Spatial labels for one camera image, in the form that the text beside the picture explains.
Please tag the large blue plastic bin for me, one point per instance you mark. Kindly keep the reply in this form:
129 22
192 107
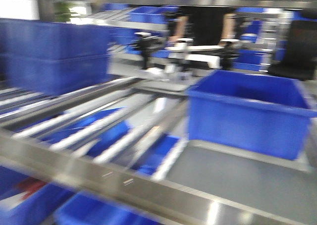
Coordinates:
264 114

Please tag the person in black shirt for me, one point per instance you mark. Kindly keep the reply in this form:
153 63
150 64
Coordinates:
207 26

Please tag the grey metal shelf tray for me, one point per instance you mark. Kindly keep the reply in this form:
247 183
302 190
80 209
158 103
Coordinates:
238 175

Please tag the blue bin on shelf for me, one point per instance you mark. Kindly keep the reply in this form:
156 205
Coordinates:
151 14

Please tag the stacked blue bins left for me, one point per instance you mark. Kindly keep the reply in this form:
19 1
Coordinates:
51 57

